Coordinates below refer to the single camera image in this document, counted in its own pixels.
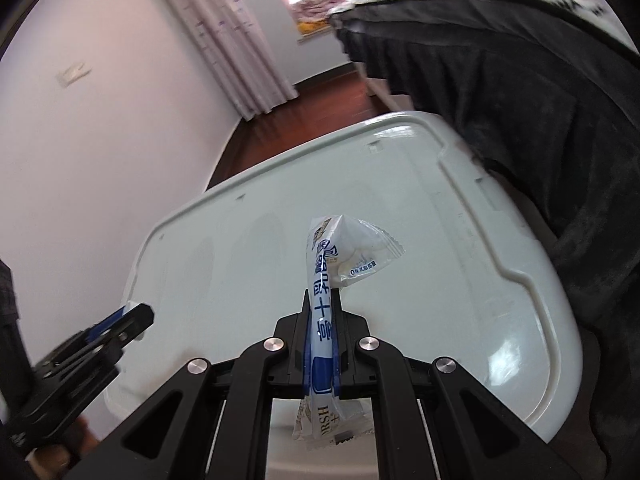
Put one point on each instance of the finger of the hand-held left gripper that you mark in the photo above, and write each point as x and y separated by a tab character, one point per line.
107	321
135	320

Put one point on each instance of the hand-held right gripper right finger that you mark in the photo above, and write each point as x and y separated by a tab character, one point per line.
336	365

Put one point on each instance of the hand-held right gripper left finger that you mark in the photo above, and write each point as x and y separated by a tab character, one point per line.
306	365

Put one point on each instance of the white and blue snack packet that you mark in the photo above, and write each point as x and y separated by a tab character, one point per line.
360	250

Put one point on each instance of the person's left hand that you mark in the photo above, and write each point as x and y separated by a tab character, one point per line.
57	457

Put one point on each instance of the white plastic table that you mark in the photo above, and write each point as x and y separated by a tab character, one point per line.
225	260

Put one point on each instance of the pink curtain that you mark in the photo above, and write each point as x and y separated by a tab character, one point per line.
225	35

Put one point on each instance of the dark grey blanket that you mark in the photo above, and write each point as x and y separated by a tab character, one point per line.
525	110

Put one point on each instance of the yellow cloth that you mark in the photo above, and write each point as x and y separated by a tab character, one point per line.
312	26

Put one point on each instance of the pink folded cloth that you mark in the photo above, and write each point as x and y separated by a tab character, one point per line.
315	5

